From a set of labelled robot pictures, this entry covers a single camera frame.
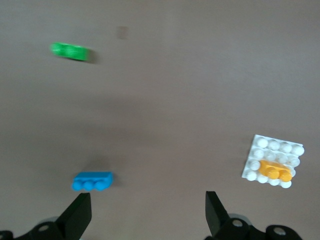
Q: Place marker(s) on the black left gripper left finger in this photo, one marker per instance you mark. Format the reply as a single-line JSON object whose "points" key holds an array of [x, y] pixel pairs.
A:
{"points": [[72, 220]]}

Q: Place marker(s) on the white studded base plate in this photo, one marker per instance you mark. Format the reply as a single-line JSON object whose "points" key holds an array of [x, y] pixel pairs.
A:
{"points": [[272, 148]]}

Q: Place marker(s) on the yellow two-stud block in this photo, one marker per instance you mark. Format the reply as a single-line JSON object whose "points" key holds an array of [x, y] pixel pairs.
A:
{"points": [[271, 170]]}

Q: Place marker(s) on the small brown tape patch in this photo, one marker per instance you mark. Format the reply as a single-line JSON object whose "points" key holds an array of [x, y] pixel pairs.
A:
{"points": [[122, 32]]}

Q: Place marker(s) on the green two-stud block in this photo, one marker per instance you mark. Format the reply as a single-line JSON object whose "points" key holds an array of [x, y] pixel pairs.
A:
{"points": [[70, 51]]}

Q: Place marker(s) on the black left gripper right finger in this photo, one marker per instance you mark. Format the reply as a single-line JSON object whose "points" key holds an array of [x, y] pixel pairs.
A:
{"points": [[217, 220]]}

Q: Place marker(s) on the blue three-stud block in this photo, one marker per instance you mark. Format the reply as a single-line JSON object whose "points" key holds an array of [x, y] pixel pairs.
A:
{"points": [[92, 180]]}

